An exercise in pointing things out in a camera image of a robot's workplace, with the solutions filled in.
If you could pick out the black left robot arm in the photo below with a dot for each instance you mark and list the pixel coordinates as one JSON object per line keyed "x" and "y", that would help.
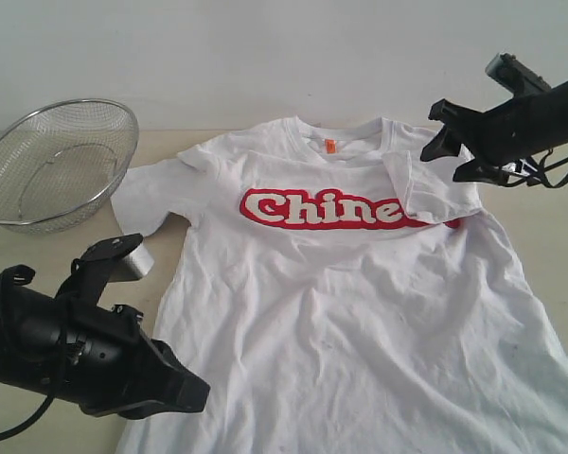
{"x": 34, "y": 350}

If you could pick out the white t-shirt red logo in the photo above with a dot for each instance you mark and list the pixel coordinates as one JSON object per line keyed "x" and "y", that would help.
{"x": 339, "y": 295}

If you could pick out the metal mesh strainer bowl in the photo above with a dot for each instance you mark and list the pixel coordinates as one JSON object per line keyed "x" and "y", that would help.
{"x": 59, "y": 164}

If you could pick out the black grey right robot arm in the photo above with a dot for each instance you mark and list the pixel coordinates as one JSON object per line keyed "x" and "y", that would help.
{"x": 548, "y": 168}

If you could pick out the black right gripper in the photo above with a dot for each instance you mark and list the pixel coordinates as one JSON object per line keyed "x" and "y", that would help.
{"x": 518, "y": 128}

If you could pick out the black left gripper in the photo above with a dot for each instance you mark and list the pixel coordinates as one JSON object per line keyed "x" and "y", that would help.
{"x": 115, "y": 368}

